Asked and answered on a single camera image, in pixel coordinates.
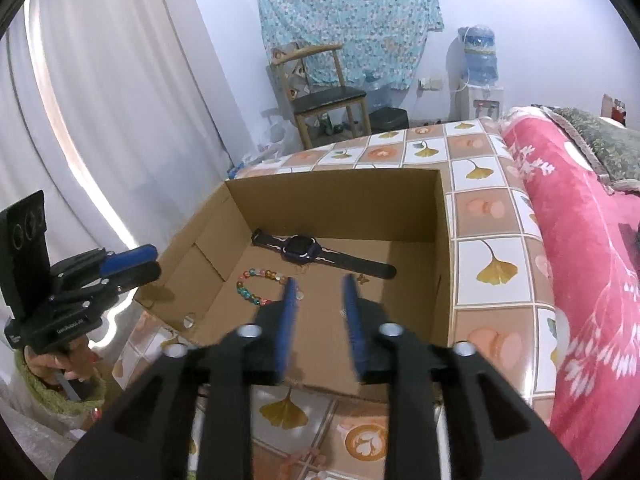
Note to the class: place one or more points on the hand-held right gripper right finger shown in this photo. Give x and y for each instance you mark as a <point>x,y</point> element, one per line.
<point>352,325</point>

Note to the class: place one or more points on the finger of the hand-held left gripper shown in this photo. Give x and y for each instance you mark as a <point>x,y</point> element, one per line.
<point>130,256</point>
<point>139,275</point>

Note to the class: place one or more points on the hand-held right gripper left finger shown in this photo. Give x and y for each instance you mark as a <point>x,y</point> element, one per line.
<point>287,325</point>

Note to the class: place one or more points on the gold earrings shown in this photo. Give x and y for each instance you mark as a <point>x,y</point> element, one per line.
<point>361,278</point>

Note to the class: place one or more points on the smartwatch with navy case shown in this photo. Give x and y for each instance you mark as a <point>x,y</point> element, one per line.
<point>300,249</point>

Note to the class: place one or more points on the brown cardboard box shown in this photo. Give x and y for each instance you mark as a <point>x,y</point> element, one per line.
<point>320,195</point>

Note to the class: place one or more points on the person's left hand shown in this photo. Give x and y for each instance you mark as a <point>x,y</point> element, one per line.
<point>60,358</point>

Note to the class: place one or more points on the white curtain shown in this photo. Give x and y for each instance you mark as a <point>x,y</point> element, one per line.
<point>100,110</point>

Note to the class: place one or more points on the leaf pattern table sheet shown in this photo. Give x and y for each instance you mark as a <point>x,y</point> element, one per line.
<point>515,250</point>

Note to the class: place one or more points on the white plastic bag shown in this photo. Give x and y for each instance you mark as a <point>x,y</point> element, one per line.
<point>274,132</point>

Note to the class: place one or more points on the black waste bin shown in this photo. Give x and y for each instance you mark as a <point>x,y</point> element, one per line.
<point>389,120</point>

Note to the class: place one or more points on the wooden chair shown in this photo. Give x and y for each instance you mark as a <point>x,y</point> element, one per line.
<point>325,97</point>

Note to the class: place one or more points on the clear water jug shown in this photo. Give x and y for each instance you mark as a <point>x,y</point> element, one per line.
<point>380,92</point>

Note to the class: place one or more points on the pink floral blanket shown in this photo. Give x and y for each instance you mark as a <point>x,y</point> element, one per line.
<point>575,210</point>

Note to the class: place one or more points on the white water dispenser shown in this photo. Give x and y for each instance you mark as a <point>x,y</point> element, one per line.
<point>487,105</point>

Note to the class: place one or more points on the grey green blanket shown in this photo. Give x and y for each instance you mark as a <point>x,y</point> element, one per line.
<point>600,140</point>

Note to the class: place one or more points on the teal floral cloth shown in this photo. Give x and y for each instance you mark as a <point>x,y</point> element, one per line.
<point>350,10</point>

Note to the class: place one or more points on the red box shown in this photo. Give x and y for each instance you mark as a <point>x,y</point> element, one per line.
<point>615,107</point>

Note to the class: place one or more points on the white wall socket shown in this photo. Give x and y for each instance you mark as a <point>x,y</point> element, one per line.
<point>431,83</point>

